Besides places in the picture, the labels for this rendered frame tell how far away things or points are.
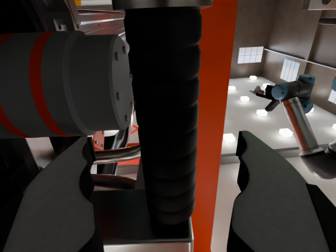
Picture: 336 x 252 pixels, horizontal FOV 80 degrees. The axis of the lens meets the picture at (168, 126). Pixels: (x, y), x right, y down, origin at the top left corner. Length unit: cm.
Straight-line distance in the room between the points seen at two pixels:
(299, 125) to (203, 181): 51
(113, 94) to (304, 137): 97
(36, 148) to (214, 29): 59
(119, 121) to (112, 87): 5
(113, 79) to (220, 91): 58
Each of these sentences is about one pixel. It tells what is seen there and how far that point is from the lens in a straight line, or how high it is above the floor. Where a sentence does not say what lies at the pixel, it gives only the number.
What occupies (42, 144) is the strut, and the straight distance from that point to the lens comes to 39.
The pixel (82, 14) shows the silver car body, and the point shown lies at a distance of 89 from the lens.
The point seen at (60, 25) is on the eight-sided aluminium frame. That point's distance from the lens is 59.
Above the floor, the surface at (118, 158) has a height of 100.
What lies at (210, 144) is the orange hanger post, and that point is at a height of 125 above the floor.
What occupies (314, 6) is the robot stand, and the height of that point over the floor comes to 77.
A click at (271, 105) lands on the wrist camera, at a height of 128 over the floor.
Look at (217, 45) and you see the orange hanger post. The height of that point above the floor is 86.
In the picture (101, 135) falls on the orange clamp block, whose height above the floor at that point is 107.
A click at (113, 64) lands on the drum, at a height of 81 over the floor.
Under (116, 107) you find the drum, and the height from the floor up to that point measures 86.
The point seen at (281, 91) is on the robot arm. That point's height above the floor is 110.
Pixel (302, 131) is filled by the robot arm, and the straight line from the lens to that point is 110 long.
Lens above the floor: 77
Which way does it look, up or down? 29 degrees up
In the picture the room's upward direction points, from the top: 178 degrees clockwise
